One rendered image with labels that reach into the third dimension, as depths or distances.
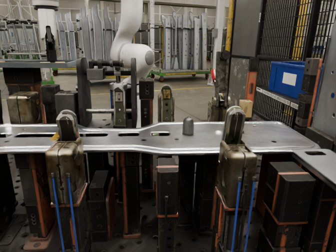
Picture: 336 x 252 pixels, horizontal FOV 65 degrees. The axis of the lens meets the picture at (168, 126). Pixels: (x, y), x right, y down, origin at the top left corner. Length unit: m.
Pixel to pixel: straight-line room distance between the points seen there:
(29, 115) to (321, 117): 0.87
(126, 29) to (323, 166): 0.99
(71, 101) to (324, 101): 0.76
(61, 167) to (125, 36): 0.89
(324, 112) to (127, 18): 0.88
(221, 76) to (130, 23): 0.57
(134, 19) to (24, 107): 0.64
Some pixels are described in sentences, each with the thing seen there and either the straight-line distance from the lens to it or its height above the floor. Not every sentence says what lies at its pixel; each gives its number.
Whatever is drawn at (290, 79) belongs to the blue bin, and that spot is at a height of 1.10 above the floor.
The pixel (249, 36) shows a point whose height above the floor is 1.31.
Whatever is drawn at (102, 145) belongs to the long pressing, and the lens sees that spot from 0.66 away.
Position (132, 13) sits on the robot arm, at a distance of 1.28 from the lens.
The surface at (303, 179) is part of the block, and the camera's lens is 0.61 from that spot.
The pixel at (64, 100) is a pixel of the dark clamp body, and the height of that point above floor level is 1.06.
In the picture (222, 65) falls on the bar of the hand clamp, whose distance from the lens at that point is 0.87.
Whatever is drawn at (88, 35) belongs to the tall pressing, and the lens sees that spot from 7.74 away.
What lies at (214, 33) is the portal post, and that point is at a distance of 7.81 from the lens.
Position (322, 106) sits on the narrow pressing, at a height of 1.07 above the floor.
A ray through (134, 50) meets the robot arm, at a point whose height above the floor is 1.20.
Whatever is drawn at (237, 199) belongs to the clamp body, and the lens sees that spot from 0.55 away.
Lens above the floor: 1.25
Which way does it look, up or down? 18 degrees down
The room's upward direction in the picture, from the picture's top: 1 degrees clockwise
